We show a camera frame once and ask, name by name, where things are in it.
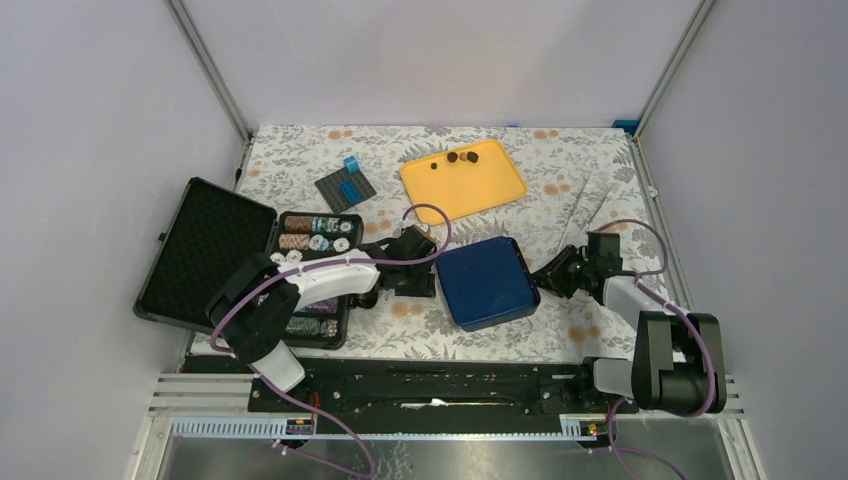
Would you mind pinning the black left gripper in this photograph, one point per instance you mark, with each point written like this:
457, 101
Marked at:
425, 288

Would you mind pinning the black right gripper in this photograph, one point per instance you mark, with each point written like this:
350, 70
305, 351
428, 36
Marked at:
551, 276

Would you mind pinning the blue tin lid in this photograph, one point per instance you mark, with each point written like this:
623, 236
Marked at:
486, 283

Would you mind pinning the clear plastic tongs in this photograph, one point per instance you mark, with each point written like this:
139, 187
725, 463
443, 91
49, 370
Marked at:
586, 206

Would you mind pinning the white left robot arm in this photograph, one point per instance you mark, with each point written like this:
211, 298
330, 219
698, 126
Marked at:
251, 311

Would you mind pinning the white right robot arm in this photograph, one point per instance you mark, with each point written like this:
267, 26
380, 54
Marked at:
677, 360

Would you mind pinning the yellow plastic tray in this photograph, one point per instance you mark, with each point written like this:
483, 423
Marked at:
456, 190

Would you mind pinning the floral table cloth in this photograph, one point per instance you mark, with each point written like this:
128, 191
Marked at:
286, 160

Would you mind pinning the pile of dark chocolates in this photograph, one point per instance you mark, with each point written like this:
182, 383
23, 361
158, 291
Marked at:
470, 156

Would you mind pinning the blue building brick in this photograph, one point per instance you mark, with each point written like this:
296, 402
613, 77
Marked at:
351, 165

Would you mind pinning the grey building block plate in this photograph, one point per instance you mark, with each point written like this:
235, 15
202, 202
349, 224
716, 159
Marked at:
343, 189

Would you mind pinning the blue clamp at corner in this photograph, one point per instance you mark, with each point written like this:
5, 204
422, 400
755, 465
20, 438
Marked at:
629, 126

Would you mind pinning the black poker chip case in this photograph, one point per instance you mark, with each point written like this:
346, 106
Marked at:
214, 232

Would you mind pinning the grey cable duct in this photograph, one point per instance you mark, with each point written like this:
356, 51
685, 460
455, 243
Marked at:
563, 429

